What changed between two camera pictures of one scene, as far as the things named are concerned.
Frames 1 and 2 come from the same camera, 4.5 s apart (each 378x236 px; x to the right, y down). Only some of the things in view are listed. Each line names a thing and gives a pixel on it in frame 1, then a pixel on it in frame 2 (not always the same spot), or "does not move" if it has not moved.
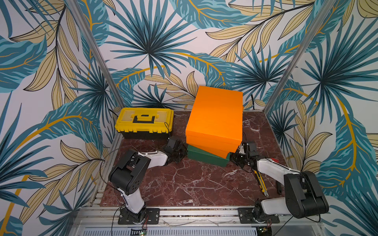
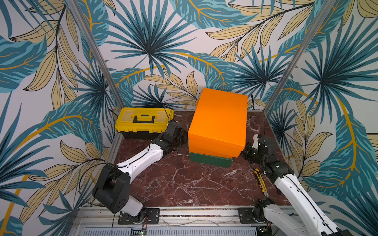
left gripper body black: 180,153 → 177,139
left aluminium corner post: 97,54 does not move
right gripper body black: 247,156 → 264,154
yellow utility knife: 261,183 does not move
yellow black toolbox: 145,123 does not move
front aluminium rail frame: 188,218 does not move
